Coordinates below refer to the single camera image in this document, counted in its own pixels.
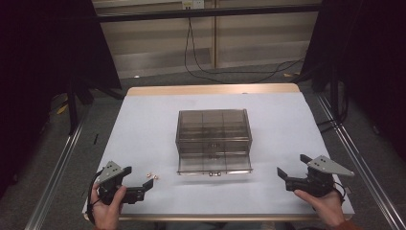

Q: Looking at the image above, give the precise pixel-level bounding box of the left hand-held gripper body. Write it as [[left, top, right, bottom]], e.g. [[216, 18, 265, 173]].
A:
[[95, 160, 147, 205]]

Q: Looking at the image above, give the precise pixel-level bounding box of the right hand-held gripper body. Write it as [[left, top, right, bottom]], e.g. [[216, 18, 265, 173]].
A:
[[285, 154, 355, 197]]

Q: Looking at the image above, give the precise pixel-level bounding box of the person's right hand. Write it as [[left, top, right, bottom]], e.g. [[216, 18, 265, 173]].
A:
[[293, 189, 348, 228]]

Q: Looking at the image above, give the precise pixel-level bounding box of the person's left hand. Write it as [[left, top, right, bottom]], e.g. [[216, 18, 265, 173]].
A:
[[90, 184, 128, 230]]

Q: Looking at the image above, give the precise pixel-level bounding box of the white table mat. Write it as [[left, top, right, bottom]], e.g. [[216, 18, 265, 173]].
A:
[[81, 92, 355, 216]]

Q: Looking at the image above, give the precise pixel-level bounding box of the clear grey drawer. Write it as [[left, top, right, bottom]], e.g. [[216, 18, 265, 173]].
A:
[[176, 150, 254, 177]]

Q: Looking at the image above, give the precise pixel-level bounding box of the black metal stand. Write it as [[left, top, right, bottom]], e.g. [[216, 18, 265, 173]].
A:
[[328, 63, 350, 127], [65, 76, 79, 136]]

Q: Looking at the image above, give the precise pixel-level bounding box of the clear grey drawer organiser box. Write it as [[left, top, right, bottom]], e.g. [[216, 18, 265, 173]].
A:
[[174, 108, 254, 155]]

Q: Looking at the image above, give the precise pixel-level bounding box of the black curtain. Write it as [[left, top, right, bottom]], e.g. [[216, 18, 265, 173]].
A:
[[301, 0, 406, 162], [0, 0, 123, 196]]

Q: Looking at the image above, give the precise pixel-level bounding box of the black horizontal bar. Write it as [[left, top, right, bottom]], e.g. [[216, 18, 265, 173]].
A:
[[95, 4, 322, 24]]

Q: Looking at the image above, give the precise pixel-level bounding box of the right hand-held gripper black cable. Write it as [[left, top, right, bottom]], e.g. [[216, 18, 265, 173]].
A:
[[332, 180, 348, 206]]

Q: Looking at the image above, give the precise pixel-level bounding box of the hand-held gripper black cable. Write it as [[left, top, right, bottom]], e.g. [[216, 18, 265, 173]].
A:
[[86, 170, 104, 225], [332, 180, 348, 206]]

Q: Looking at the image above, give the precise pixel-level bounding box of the left hand-held gripper black cable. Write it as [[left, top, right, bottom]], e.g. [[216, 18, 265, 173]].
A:
[[86, 170, 104, 225]]

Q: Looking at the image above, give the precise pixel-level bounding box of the metal floor rail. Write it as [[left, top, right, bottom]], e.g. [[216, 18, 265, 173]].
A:
[[315, 93, 406, 230], [24, 119, 91, 230]]

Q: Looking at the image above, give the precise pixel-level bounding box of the black floor cable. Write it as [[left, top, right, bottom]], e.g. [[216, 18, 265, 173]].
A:
[[183, 17, 305, 84], [189, 18, 305, 77]]

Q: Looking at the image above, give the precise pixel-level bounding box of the white wall outlet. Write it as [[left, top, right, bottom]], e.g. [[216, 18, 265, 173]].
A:
[[181, 0, 205, 11]]

